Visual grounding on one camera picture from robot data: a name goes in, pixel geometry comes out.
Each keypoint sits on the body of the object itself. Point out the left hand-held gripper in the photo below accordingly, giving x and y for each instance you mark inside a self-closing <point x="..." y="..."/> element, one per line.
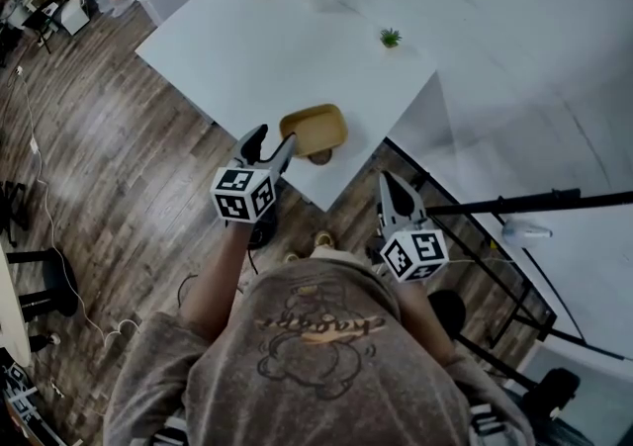
<point x="237" y="197"/>

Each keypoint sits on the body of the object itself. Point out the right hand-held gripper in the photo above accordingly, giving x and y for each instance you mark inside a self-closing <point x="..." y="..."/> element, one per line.
<point x="413" y="253"/>

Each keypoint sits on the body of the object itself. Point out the yellow rectangular tray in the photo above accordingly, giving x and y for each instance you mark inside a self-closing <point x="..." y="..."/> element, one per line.
<point x="316" y="130"/>

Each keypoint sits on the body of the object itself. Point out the person's right forearm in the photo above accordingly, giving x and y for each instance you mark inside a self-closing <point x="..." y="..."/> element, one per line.
<point x="425" y="320"/>

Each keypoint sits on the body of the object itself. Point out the person's left forearm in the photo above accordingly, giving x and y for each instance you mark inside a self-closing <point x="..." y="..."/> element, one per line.
<point x="217" y="286"/>

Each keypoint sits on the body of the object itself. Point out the person's right tan shoe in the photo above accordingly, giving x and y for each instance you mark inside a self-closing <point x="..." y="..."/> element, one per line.
<point x="323" y="239"/>

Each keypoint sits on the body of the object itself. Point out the person's tan shoe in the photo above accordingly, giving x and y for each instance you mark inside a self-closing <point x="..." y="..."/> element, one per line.
<point x="291" y="257"/>
<point x="323" y="239"/>

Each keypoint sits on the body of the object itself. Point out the white table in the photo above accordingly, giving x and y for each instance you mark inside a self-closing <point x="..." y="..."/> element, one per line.
<point x="277" y="63"/>

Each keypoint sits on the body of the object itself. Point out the person's left tan shoe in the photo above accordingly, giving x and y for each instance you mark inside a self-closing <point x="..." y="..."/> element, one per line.
<point x="291" y="257"/>

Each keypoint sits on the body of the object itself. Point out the small clear plastic bottle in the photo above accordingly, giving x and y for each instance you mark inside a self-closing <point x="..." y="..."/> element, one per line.
<point x="526" y="232"/>

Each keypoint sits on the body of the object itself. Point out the small green potted plant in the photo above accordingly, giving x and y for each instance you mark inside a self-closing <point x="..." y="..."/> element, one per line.
<point x="390" y="37"/>

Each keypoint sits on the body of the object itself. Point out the person's brown printed t-shirt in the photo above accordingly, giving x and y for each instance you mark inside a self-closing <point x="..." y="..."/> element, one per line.
<point x="321" y="375"/>

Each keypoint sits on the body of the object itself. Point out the whiteboard with black stand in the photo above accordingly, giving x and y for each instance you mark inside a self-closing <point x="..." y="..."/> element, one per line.
<point x="583" y="276"/>

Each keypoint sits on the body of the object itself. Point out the white charger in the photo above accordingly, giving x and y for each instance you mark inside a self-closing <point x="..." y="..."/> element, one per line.
<point x="34" y="145"/>

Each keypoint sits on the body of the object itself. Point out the white storage box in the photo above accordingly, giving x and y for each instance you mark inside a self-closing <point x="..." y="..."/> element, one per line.
<point x="75" y="14"/>

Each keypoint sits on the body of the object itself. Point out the black folding chair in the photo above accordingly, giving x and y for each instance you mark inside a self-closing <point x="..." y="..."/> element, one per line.
<point x="39" y="26"/>

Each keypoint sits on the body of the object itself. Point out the black mesh office chair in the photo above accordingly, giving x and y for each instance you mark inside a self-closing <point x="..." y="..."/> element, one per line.
<point x="12" y="209"/>

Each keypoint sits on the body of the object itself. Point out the round beige table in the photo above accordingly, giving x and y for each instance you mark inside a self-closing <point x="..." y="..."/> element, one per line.
<point x="10" y="305"/>

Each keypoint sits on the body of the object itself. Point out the small white power strip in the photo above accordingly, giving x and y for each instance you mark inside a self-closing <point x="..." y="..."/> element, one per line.
<point x="57" y="388"/>

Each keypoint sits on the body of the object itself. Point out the metal equipment rack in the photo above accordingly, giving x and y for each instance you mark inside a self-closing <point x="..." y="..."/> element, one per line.
<point x="20" y="404"/>

